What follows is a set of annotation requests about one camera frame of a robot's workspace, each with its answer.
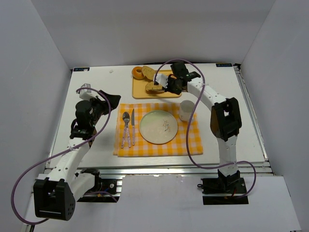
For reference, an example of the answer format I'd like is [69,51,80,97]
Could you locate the seeded bread slice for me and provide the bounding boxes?
[141,66,156,81]
[145,82,165,94]

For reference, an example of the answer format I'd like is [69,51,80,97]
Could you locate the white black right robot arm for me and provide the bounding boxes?
[154,59,242,183]

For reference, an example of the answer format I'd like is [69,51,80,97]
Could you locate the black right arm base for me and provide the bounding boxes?
[197,178,249,205]

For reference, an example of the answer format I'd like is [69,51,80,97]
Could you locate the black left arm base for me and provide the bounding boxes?
[78,168,119,203]

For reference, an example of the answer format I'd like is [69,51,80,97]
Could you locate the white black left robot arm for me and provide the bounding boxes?
[33,88,121,221]

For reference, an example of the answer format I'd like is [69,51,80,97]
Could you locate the white ceramic mug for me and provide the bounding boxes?
[179,100,195,122]

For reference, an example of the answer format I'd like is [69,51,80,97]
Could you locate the yellow serving tray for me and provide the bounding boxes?
[132,77,181,99]

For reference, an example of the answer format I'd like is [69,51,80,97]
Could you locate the pale green ceramic plate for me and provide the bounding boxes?
[139,110,178,145]

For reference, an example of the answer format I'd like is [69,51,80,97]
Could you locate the blue left corner label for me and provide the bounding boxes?
[73,67,90,72]

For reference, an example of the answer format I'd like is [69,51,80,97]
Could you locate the blue corner label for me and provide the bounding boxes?
[73,67,90,72]
[216,63,233,68]

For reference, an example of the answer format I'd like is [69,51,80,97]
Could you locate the blue right corner label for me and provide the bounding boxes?
[216,63,233,68]

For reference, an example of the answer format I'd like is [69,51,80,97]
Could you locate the yellow checkered cloth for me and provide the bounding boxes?
[113,102,203,157]

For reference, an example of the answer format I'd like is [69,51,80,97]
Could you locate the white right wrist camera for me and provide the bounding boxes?
[153,73,169,88]

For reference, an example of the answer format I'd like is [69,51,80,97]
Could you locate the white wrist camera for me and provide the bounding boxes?
[77,83,96,101]
[153,73,169,88]

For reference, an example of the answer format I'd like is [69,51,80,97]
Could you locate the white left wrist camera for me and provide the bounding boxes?
[77,83,96,101]

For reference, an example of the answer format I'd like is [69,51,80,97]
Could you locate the silver fork pink handle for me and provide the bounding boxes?
[121,112,131,148]

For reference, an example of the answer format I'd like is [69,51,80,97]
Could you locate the silver knife pink handle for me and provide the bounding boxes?
[131,109,135,146]

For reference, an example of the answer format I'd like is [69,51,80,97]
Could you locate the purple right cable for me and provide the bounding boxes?
[154,58,257,199]

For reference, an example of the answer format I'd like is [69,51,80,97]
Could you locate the purple cable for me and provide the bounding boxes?
[154,58,257,199]
[10,87,112,225]

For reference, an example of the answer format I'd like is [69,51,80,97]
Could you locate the golden ring donut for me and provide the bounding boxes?
[131,66,144,80]

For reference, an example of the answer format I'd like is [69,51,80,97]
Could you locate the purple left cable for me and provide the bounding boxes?
[10,87,112,225]

